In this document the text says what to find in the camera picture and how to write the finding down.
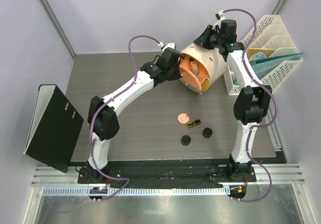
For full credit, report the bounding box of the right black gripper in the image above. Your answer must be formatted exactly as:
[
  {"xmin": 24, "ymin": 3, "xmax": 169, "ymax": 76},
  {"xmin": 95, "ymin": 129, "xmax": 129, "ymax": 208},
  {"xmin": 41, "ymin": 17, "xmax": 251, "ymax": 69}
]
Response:
[{"xmin": 194, "ymin": 26, "xmax": 224, "ymax": 51}]

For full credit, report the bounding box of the orange top drawer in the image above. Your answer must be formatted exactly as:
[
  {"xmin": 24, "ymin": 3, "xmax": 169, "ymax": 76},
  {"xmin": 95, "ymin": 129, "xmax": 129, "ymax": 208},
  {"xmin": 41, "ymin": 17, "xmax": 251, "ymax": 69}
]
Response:
[{"xmin": 180, "ymin": 54, "xmax": 210, "ymax": 92}]

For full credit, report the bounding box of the beige foundation bottle black cap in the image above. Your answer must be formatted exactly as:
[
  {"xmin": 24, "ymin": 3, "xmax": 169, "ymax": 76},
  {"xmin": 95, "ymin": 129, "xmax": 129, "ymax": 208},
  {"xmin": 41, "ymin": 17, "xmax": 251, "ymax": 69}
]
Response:
[{"xmin": 189, "ymin": 61, "xmax": 199, "ymax": 74}]

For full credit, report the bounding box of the cream cylindrical drawer organizer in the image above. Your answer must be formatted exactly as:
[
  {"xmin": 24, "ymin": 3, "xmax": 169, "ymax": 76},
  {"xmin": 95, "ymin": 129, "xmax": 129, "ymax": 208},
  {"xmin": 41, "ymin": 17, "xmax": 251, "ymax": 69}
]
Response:
[{"xmin": 180, "ymin": 43, "xmax": 227, "ymax": 95}]

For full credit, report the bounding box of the yellow drawer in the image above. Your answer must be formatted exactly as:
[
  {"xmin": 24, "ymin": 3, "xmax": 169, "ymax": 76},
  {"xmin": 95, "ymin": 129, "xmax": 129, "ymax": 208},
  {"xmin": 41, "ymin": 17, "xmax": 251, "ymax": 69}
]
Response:
[{"xmin": 201, "ymin": 79, "xmax": 210, "ymax": 91}]

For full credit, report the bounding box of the black round jar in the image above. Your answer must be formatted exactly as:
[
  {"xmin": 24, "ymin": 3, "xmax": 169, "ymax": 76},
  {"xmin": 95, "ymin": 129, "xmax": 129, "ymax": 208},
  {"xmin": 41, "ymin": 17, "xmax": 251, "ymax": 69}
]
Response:
[
  {"xmin": 202, "ymin": 128, "xmax": 213, "ymax": 139},
  {"xmin": 181, "ymin": 135, "xmax": 191, "ymax": 146}
]

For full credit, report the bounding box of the beige foundation spray bottle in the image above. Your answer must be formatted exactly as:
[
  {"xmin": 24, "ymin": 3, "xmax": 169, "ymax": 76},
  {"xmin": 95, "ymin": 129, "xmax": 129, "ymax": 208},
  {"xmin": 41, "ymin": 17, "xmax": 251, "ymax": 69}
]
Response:
[{"xmin": 190, "ymin": 61, "xmax": 202, "ymax": 76}]

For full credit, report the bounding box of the clear plastic spray bottle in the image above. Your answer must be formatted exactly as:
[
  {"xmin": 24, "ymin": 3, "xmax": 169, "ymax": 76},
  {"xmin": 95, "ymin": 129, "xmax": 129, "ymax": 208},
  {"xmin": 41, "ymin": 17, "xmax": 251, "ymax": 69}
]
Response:
[{"xmin": 194, "ymin": 74, "xmax": 205, "ymax": 85}]

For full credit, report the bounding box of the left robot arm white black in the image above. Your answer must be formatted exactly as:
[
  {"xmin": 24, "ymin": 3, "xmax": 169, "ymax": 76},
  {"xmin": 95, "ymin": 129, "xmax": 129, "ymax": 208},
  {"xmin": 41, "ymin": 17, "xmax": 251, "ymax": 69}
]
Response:
[{"xmin": 88, "ymin": 47, "xmax": 182, "ymax": 183}]

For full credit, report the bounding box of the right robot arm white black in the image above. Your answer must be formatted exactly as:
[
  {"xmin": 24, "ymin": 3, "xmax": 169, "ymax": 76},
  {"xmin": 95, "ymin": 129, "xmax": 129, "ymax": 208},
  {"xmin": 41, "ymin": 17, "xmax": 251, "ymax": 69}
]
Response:
[{"xmin": 194, "ymin": 20, "xmax": 271, "ymax": 181}]

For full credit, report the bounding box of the yellow card in rack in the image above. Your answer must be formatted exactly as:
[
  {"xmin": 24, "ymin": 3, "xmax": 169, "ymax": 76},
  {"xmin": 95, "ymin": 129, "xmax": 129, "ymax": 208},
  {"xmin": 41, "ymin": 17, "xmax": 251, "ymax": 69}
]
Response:
[{"xmin": 247, "ymin": 48, "xmax": 275, "ymax": 61}]

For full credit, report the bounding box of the teal folder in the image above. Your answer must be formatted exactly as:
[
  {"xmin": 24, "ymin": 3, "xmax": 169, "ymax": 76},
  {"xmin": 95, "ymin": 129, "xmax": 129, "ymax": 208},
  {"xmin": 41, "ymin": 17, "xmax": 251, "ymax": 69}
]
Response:
[{"xmin": 249, "ymin": 53, "xmax": 303, "ymax": 80}]

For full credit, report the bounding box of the round copper compact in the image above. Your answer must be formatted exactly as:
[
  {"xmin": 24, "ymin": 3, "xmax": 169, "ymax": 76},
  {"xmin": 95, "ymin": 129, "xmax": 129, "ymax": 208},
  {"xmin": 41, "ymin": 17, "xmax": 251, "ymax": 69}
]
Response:
[{"xmin": 177, "ymin": 113, "xmax": 190, "ymax": 124}]

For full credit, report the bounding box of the black gold lipstick box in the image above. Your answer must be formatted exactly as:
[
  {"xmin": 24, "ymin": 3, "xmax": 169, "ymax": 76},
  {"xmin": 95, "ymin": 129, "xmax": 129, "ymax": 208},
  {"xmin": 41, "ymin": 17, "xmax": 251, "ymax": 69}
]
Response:
[{"xmin": 186, "ymin": 119, "xmax": 201, "ymax": 129}]

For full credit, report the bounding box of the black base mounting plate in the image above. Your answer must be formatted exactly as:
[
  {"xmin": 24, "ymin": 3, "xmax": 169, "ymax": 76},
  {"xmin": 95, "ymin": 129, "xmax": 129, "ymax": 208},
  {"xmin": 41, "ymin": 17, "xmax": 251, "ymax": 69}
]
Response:
[{"xmin": 78, "ymin": 159, "xmax": 256, "ymax": 189}]

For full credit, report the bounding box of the black binder folder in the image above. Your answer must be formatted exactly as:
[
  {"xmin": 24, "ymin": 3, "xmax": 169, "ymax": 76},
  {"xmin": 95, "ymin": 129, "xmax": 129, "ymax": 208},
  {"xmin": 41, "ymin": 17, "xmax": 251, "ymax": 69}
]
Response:
[{"xmin": 23, "ymin": 84, "xmax": 84, "ymax": 173}]

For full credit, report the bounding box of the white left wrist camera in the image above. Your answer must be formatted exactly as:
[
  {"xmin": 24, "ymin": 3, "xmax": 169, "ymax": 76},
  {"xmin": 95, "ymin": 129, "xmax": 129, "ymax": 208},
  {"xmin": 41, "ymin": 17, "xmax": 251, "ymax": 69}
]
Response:
[{"xmin": 157, "ymin": 42, "xmax": 176, "ymax": 52}]

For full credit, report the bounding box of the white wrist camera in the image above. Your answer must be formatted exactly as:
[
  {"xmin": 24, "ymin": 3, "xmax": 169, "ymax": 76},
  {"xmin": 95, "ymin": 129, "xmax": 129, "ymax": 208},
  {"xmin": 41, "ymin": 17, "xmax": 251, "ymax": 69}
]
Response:
[
  {"xmin": 214, "ymin": 11, "xmax": 226, "ymax": 28},
  {"xmin": 157, "ymin": 42, "xmax": 176, "ymax": 52}
]

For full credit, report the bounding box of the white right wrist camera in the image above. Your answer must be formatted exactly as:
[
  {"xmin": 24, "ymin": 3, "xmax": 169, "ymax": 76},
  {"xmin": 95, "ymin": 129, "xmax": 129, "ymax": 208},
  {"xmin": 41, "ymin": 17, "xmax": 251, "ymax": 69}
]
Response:
[{"xmin": 214, "ymin": 11, "xmax": 226, "ymax": 28}]

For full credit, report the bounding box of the white slotted cable duct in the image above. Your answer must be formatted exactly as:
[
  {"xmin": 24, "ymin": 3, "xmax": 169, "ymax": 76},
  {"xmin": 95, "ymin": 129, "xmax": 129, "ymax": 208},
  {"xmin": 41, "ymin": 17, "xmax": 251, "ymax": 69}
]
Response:
[{"xmin": 42, "ymin": 185, "xmax": 230, "ymax": 197}]

